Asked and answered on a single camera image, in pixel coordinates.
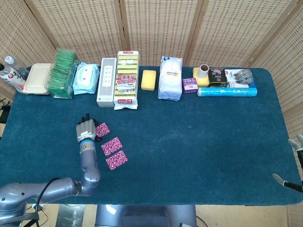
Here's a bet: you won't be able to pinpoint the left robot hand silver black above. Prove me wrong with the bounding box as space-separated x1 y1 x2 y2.
75 113 103 143

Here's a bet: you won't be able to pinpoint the right robot hand grey fingertips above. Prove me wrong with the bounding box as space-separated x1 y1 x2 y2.
272 134 303 192

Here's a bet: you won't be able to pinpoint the pink white patterned rectangular block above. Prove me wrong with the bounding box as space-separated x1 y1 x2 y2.
105 150 129 171
95 122 111 139
101 136 124 157

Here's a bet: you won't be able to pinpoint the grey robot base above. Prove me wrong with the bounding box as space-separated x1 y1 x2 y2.
94 204 197 227

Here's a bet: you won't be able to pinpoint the white power strip box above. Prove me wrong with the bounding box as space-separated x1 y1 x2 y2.
96 57 118 108

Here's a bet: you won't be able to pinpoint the light blue wet wipes pack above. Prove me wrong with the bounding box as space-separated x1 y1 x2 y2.
72 61 100 96

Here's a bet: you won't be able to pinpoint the green tea bag box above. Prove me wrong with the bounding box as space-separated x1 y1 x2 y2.
47 48 80 99

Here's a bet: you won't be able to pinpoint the yellow sponge multipack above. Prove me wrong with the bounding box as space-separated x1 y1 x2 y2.
113 51 140 111

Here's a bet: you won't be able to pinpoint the beige lidded lunch box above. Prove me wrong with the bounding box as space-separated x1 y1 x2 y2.
22 63 53 96

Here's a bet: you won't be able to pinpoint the plain yellow sponge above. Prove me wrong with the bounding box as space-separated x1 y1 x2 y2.
141 70 157 91

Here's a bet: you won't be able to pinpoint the shiny metal floor plate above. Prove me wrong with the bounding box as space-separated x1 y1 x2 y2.
57 204 86 227

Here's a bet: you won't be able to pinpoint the white bottle red print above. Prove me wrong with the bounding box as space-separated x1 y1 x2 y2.
0 63 27 93

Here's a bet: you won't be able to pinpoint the clear bottle white cap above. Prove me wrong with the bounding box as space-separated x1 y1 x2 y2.
4 56 30 80

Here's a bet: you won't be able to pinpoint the blue felt table cover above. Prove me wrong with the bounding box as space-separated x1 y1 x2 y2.
0 66 303 206

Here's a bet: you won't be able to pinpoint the white paper bag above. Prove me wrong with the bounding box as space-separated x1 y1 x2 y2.
158 56 184 102

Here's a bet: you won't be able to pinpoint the blue cling film roll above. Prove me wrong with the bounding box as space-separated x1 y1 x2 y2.
196 87 258 97

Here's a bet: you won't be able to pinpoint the small purple box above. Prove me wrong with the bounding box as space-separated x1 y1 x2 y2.
182 77 199 95

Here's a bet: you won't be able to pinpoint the black tin can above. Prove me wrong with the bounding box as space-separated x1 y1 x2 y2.
207 68 229 88

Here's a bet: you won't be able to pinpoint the woven wooden folding screen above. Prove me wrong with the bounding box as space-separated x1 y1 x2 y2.
0 0 303 227

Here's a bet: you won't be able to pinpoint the yellow sponge under roll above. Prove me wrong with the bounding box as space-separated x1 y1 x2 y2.
192 67 210 87

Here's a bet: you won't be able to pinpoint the white paper roll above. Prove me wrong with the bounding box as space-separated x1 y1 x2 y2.
198 64 209 79

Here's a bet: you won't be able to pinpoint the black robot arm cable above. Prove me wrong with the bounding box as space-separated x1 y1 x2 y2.
34 177 60 227

